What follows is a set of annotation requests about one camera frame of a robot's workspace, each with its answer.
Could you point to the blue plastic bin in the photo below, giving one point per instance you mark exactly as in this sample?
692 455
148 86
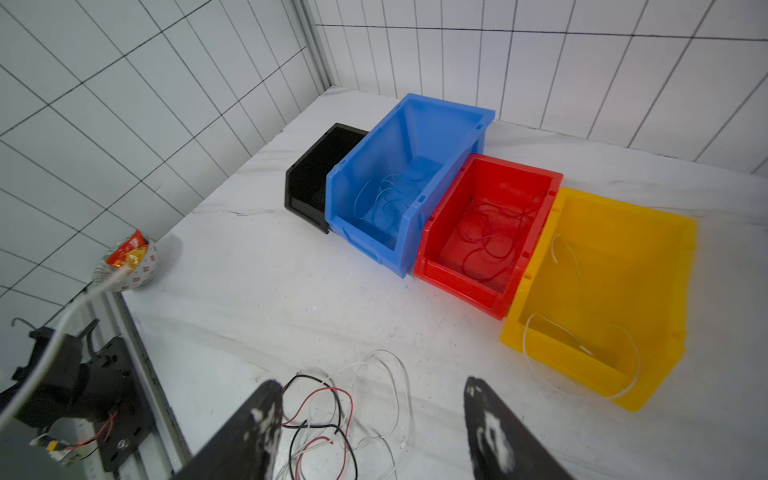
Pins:
380 196

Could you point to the red plastic bin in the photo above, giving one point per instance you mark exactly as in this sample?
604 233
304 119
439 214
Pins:
479 240

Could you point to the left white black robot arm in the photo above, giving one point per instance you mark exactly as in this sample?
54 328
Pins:
51 351

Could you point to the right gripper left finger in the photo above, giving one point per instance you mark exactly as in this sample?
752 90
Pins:
245 447

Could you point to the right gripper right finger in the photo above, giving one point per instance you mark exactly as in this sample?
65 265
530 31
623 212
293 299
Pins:
500 445

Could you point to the yellow plastic bin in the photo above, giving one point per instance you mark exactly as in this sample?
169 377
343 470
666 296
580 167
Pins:
603 298

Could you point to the red yellow snack bag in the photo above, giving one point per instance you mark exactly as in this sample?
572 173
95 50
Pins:
136 257

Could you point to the black plastic bin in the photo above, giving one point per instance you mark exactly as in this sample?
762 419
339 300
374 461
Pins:
305 180

